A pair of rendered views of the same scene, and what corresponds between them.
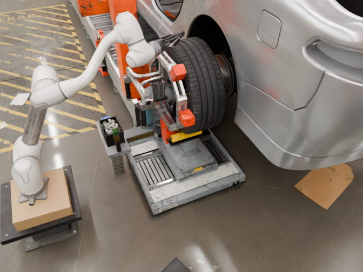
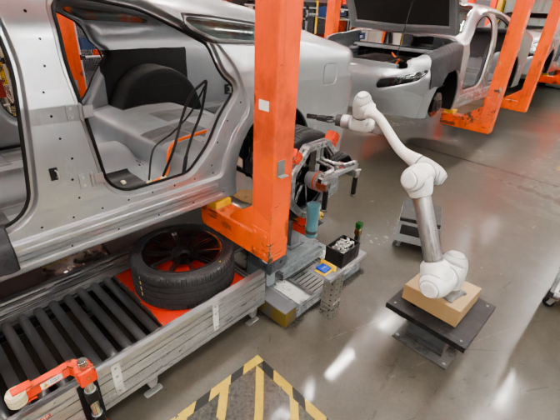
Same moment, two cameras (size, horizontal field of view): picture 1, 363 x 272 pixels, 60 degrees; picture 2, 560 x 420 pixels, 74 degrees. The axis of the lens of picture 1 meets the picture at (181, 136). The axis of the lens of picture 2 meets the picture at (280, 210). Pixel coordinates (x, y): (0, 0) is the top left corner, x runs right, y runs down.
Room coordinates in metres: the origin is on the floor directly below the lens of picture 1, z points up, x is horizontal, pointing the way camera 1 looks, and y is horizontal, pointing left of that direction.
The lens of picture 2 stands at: (3.02, 2.24, 1.92)
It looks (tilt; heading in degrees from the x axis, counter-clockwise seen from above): 29 degrees down; 246
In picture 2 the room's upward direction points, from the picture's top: 3 degrees clockwise
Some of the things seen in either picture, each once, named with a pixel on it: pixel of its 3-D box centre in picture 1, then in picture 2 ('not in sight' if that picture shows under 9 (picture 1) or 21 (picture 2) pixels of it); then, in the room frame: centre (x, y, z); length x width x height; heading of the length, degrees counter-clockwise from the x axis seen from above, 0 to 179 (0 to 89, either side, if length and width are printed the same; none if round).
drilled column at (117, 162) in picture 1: (115, 153); (332, 290); (1.85, 0.56, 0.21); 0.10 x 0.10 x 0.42; 24
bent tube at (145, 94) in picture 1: (154, 81); (338, 156); (1.69, 0.17, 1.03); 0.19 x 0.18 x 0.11; 114
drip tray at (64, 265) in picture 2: not in sight; (75, 259); (3.54, -0.66, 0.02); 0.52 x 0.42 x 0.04; 19
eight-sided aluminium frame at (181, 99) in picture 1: (166, 92); (312, 178); (1.83, 0.10, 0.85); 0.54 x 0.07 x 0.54; 24
